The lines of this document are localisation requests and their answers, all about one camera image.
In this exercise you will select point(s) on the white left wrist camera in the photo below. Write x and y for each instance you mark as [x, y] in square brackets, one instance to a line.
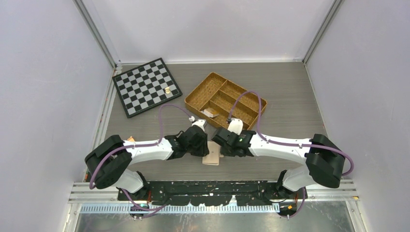
[201, 123]

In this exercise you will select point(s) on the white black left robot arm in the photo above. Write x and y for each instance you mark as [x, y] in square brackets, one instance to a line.
[108, 163]

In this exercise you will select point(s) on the woven wicker divided tray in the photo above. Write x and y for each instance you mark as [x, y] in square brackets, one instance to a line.
[220, 94]

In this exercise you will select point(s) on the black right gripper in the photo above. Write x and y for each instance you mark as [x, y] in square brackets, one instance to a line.
[225, 152]

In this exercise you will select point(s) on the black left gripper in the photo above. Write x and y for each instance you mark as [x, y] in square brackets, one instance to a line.
[203, 150]

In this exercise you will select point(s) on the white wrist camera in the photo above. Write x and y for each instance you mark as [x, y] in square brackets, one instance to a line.
[235, 126]
[201, 123]

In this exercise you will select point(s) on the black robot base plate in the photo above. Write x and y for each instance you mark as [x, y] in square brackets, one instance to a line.
[212, 193]

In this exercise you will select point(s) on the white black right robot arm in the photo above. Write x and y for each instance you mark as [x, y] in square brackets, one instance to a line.
[320, 161]

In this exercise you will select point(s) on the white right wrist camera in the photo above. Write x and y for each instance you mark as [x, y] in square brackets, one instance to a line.
[235, 126]

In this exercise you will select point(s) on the beige leather card holder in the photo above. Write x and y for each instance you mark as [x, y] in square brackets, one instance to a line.
[213, 158]

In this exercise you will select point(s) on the white card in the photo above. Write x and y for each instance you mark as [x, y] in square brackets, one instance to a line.
[210, 112]

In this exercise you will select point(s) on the black white chessboard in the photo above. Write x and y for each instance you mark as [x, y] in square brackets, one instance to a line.
[142, 88]

